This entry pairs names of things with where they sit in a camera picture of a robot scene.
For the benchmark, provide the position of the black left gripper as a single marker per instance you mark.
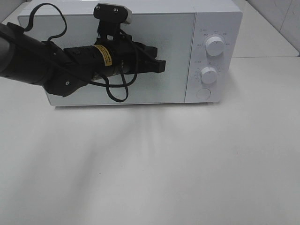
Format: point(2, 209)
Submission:
point(127, 51)

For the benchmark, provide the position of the white timer knob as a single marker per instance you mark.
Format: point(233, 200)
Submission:
point(208, 75)

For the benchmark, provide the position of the round white door button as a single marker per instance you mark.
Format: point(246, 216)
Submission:
point(203, 95)

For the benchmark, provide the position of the white microwave door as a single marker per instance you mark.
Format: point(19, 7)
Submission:
point(171, 34)

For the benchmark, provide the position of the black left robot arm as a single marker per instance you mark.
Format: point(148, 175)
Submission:
point(62, 72)

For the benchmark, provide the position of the white microwave oven body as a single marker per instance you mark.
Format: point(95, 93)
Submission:
point(212, 17)

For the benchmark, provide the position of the upper white power knob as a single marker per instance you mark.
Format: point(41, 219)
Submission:
point(214, 45)

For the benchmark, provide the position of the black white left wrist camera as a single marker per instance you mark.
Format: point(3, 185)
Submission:
point(110, 18)

